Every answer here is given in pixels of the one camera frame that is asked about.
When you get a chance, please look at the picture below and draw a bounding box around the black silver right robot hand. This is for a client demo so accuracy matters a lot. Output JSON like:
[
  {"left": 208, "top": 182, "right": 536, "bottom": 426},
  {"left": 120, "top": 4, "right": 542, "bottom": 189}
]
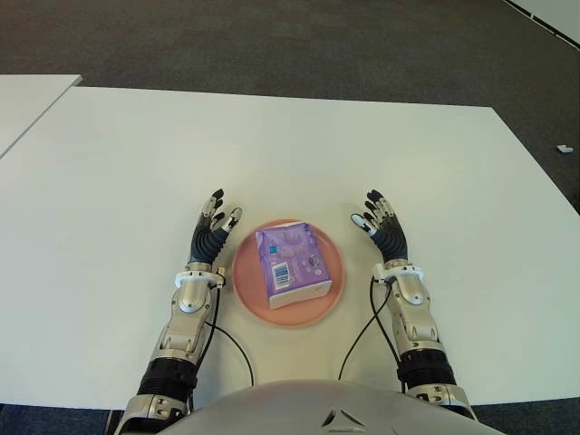
[{"left": 347, "top": 188, "right": 411, "bottom": 268}]

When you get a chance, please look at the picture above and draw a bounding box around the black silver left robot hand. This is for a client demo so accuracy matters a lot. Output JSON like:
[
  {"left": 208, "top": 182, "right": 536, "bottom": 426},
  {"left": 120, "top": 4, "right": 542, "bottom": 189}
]
[{"left": 188, "top": 188, "right": 245, "bottom": 268}]

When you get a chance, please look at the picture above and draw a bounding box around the purple tissue paper pack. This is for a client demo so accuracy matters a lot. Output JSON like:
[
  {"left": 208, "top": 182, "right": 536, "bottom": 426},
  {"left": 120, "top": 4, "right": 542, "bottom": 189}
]
[{"left": 255, "top": 221, "right": 334, "bottom": 312}]

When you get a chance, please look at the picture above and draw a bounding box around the round pink plate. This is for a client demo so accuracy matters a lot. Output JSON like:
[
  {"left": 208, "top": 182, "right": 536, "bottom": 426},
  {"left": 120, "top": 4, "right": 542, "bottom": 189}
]
[{"left": 231, "top": 218, "right": 348, "bottom": 328}]

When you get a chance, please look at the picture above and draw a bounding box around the grey robot torso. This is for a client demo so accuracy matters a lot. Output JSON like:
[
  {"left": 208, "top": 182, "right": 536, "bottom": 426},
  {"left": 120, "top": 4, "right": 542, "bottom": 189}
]
[{"left": 174, "top": 379, "right": 481, "bottom": 435}]

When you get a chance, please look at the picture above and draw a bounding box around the white neighbouring table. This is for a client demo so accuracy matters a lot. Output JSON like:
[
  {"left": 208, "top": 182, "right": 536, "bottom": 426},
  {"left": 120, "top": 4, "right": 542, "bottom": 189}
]
[{"left": 0, "top": 74, "right": 83, "bottom": 160}]

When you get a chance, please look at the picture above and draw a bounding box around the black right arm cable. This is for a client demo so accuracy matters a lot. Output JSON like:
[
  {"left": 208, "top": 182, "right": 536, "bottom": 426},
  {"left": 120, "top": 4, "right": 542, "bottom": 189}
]
[{"left": 337, "top": 275, "right": 409, "bottom": 393}]

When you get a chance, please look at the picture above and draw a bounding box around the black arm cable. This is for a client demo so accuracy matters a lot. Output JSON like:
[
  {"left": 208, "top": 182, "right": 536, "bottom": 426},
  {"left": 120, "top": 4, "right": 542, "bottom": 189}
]
[
  {"left": 337, "top": 275, "right": 409, "bottom": 393},
  {"left": 188, "top": 287, "right": 255, "bottom": 409}
]

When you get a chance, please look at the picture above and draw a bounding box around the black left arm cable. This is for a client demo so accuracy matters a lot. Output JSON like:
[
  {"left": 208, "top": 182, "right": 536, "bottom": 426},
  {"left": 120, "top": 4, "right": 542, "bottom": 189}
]
[{"left": 188, "top": 287, "right": 255, "bottom": 409}]

